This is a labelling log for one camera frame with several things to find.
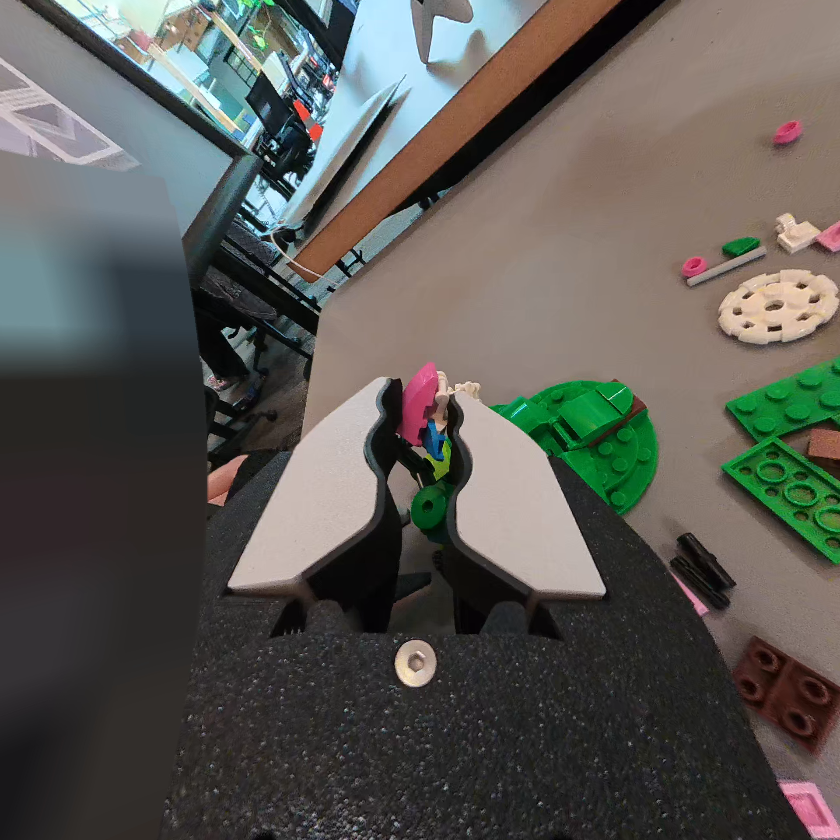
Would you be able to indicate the white star-shaped object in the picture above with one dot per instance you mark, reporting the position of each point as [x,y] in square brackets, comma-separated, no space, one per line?
[433,26]

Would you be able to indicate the black office chair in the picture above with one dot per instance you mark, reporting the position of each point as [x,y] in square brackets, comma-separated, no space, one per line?
[236,295]

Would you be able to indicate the pile of green pink lego pieces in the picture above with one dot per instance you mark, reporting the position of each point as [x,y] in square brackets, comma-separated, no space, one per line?
[787,400]

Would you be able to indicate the grey table with wooden edge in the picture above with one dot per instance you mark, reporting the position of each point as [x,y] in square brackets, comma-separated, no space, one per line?
[459,118]

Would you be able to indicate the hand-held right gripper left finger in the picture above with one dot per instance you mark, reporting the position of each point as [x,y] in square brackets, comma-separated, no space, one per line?
[315,499]

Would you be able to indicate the pink and blue lego piece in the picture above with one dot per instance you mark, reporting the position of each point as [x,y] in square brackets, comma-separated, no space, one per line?
[417,400]

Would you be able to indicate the green round lego base model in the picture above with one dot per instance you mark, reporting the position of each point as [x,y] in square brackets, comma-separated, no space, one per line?
[590,420]

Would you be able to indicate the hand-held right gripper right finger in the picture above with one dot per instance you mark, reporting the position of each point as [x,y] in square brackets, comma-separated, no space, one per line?
[518,512]

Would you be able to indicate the pink round lego stud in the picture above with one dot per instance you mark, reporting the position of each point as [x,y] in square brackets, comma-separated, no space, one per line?
[787,132]

